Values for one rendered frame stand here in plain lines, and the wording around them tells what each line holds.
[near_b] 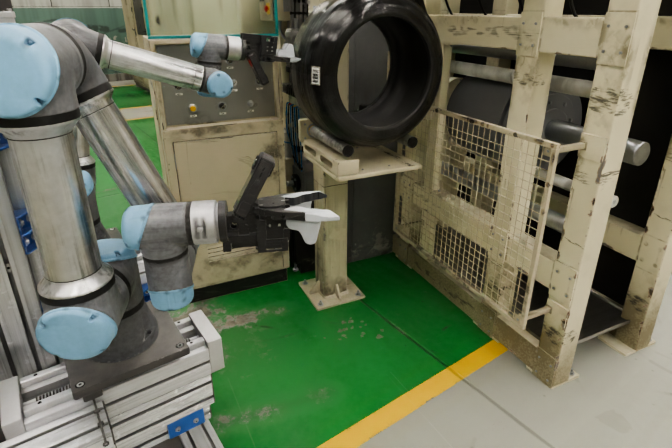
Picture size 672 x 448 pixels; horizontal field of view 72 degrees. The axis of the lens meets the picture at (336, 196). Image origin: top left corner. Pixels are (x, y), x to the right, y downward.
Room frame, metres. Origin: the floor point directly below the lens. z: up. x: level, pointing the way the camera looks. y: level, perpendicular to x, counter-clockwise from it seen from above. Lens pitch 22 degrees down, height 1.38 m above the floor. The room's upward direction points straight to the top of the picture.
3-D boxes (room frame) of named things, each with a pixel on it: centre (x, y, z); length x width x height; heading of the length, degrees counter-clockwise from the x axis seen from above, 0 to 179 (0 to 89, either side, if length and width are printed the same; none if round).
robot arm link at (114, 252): (0.80, 0.46, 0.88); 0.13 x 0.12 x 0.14; 10
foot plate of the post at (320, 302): (2.07, 0.03, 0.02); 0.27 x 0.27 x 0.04; 25
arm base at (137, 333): (0.81, 0.47, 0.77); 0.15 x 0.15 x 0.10
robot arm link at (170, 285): (0.72, 0.30, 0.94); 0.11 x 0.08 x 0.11; 10
